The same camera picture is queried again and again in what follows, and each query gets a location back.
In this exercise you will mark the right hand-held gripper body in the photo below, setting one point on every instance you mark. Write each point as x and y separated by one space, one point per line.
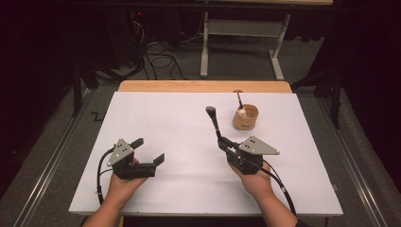
249 157

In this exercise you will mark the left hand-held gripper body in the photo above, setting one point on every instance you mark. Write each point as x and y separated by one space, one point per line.
126 164

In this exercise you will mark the wooden brush holder cup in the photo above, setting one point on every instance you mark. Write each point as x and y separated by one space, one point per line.
244 121

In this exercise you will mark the black makeup brush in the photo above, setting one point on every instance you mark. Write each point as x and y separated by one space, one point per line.
213 119

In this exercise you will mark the thin black orange-tipped brush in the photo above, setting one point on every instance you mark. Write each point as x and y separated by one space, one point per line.
240 100

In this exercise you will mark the person's left hand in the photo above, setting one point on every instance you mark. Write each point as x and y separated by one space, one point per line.
126 186

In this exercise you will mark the person's right hand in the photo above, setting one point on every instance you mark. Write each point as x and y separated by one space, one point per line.
257 183

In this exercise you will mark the white board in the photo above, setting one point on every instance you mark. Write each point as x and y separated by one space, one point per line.
189 189

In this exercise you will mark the black metal stand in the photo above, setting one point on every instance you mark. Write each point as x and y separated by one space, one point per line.
335 94
77 88

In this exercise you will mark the metal floor rail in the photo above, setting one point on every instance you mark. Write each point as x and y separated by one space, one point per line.
356 164
47 176

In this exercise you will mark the white desk frame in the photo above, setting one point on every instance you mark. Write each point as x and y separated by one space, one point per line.
242 28

